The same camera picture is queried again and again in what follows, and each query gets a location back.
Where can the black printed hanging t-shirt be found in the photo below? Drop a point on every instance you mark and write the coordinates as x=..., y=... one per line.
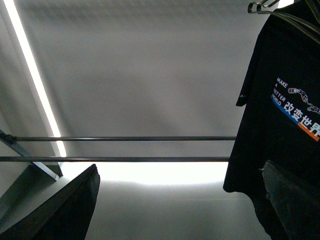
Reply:
x=281, y=120

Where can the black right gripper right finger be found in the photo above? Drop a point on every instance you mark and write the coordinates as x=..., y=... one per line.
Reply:
x=295, y=201

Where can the dark metal clothes hanger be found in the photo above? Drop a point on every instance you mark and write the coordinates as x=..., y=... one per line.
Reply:
x=262, y=7

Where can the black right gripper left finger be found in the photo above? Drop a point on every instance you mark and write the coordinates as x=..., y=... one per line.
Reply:
x=64, y=216

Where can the grey metal drying rack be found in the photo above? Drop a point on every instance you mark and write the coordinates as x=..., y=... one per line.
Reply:
x=147, y=154

